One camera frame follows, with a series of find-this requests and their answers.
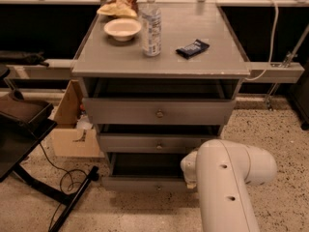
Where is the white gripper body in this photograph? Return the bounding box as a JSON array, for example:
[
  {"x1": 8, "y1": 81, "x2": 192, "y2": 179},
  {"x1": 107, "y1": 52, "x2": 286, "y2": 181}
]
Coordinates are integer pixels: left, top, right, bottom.
[{"x1": 181, "y1": 151, "x2": 197, "y2": 185}]

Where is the grey bottom drawer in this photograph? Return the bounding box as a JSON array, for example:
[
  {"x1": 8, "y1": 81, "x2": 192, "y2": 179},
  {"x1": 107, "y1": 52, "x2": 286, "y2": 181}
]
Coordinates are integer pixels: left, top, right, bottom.
[{"x1": 102, "y1": 153, "x2": 197, "y2": 192}]

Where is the grey drawer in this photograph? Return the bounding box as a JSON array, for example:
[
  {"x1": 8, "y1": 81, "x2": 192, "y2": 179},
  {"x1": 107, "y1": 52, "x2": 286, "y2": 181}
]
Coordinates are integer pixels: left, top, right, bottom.
[
  {"x1": 83, "y1": 78, "x2": 236, "y2": 126},
  {"x1": 98, "y1": 125, "x2": 223, "y2": 154},
  {"x1": 102, "y1": 153, "x2": 197, "y2": 192}
]

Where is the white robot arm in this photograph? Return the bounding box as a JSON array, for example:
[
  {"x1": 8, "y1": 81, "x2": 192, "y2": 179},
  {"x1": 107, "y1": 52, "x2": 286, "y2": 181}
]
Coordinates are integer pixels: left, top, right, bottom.
[{"x1": 181, "y1": 139, "x2": 277, "y2": 232}]

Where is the grey drawer cabinet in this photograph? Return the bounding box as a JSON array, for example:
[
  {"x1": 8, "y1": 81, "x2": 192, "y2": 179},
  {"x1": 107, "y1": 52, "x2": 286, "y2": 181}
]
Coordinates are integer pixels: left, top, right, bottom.
[{"x1": 72, "y1": 3, "x2": 249, "y2": 177}]

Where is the grey middle drawer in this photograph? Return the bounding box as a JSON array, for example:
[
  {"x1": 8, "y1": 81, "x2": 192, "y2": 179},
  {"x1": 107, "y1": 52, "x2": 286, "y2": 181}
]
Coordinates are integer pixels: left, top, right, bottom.
[{"x1": 98, "y1": 125, "x2": 223, "y2": 154}]

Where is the grey top drawer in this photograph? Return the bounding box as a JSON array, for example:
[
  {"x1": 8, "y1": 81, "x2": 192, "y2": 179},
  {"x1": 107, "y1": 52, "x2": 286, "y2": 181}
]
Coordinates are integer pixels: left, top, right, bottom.
[{"x1": 83, "y1": 78, "x2": 236, "y2": 126}]

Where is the dark blue snack packet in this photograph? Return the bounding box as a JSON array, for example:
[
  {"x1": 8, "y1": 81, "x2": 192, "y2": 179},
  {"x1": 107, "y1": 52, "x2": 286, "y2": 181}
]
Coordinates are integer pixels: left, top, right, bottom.
[{"x1": 176, "y1": 40, "x2": 210, "y2": 59}]

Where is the cardboard box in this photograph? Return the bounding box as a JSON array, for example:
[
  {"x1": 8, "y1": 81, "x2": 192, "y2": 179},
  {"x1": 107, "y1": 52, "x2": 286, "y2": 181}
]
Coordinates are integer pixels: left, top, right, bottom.
[{"x1": 51, "y1": 80, "x2": 103, "y2": 158}]

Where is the clear plastic water bottle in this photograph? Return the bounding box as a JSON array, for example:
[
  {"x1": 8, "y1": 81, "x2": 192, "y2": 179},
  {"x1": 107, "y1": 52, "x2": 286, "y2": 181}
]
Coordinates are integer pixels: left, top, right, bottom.
[{"x1": 141, "y1": 0, "x2": 161, "y2": 57}]

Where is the white bowl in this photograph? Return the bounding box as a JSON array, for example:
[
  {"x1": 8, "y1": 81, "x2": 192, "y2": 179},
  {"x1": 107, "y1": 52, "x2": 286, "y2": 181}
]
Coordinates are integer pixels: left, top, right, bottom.
[{"x1": 104, "y1": 18, "x2": 141, "y2": 42}]

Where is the yellow crumpled cloth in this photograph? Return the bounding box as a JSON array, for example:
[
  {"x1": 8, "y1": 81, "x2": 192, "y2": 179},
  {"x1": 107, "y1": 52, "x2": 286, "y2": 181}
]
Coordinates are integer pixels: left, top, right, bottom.
[{"x1": 97, "y1": 2, "x2": 138, "y2": 18}]

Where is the black stand with tray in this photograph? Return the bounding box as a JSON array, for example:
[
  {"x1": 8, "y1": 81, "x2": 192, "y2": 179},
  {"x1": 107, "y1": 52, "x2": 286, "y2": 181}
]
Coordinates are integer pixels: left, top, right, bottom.
[{"x1": 0, "y1": 65, "x2": 99, "y2": 232}]

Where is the brown cushion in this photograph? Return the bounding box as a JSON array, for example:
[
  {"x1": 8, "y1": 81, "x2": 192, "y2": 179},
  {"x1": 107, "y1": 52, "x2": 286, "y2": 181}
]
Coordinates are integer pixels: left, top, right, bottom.
[{"x1": 0, "y1": 90, "x2": 53, "y2": 123}]

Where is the aluminium frame rail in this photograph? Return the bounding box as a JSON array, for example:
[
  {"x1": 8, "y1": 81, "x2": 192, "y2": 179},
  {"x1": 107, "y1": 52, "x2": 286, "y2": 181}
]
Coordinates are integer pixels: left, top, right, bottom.
[{"x1": 6, "y1": 59, "x2": 304, "y2": 83}]

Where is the black floor cable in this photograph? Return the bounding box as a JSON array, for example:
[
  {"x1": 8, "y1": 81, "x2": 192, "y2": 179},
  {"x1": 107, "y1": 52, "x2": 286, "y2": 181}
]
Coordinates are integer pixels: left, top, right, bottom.
[{"x1": 38, "y1": 142, "x2": 89, "y2": 232}]

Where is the white cable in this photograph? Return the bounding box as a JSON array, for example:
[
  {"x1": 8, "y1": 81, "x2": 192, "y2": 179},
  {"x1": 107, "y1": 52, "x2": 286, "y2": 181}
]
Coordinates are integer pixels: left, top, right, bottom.
[{"x1": 243, "y1": 0, "x2": 279, "y2": 82}]

